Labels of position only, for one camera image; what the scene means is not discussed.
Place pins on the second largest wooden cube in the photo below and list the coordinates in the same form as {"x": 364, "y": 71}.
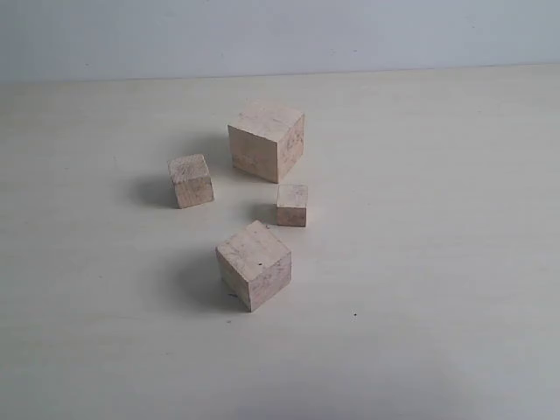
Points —
{"x": 254, "y": 264}

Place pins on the third largest wooden cube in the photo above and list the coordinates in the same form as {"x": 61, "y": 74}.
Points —
{"x": 191, "y": 180}

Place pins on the smallest wooden cube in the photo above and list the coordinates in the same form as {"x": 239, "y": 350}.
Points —
{"x": 291, "y": 205}

